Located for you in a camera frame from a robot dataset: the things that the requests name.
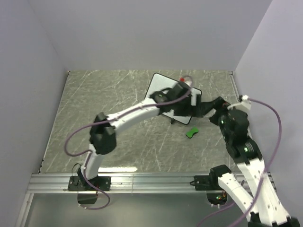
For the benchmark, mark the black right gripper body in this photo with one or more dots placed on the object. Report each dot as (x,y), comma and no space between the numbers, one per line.
(220,105)

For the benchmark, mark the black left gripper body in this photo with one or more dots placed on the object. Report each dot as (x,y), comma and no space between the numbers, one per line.
(184,108)

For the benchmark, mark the white whiteboard black frame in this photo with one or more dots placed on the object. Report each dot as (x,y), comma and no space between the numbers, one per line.
(158,87)

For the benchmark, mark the green whiteboard eraser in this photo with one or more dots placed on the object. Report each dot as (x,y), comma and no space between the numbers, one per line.
(192,132)

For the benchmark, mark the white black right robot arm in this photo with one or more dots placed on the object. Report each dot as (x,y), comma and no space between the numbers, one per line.
(261,206)

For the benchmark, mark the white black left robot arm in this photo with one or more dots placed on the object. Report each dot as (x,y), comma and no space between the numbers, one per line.
(105,130)

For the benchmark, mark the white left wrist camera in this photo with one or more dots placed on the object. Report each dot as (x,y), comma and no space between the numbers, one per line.
(187,79)

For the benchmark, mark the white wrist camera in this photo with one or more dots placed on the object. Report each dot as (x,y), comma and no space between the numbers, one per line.
(244,104)
(187,79)

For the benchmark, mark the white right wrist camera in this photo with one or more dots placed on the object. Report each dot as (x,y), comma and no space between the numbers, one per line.
(244,104)

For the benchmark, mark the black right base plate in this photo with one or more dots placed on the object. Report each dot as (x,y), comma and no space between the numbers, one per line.
(206,183)

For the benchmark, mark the aluminium rail frame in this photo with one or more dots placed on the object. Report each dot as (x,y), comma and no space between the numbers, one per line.
(137,200)

